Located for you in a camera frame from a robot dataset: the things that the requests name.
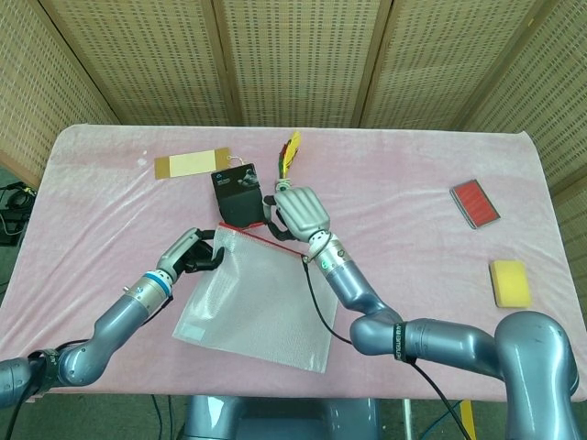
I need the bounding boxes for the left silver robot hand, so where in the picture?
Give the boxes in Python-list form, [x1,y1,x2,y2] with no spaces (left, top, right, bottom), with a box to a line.
[155,227,226,276]

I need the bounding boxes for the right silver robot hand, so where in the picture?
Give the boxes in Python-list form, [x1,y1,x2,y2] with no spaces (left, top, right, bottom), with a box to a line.
[261,185,332,243]

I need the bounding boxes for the clear mesh zipper pouch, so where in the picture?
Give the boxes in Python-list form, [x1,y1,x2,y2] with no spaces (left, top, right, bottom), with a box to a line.
[172,221,339,375]

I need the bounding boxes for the feather shuttlecock green base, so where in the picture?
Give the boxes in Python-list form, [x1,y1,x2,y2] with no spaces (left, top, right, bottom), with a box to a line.
[273,131,304,193]

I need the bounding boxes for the black cardboard box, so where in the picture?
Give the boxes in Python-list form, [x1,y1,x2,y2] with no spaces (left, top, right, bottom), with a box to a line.
[210,162,263,229]

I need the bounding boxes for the beige bookmark gold end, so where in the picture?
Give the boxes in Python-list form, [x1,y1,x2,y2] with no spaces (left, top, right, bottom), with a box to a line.
[153,146,231,182]

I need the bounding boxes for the pink velvet tablecloth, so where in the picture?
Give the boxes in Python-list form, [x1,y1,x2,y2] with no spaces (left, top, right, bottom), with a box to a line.
[0,123,577,407]

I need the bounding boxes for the woven bamboo folding screen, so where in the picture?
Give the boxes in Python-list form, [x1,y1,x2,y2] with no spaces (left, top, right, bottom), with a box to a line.
[0,0,587,331]

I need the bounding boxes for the red ink pad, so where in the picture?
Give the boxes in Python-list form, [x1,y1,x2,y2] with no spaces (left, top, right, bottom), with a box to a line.
[449,180,501,229]

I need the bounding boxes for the blue-grey robot torso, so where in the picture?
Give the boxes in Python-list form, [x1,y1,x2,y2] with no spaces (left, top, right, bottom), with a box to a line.
[176,394,382,440]

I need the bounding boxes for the yellow sponge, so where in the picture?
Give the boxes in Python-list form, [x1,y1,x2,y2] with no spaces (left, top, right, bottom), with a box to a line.
[488,259,533,308]

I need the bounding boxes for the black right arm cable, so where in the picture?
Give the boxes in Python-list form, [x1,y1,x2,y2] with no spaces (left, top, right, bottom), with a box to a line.
[301,254,469,440]

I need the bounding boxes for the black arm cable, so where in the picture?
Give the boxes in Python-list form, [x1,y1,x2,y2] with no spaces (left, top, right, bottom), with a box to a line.
[0,295,174,440]
[301,254,469,440]

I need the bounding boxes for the black floor equipment with cables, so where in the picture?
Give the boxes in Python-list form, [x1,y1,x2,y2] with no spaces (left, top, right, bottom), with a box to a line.
[0,181,38,247]

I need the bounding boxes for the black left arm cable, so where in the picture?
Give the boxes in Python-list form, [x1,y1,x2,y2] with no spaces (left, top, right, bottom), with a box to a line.
[0,295,174,440]

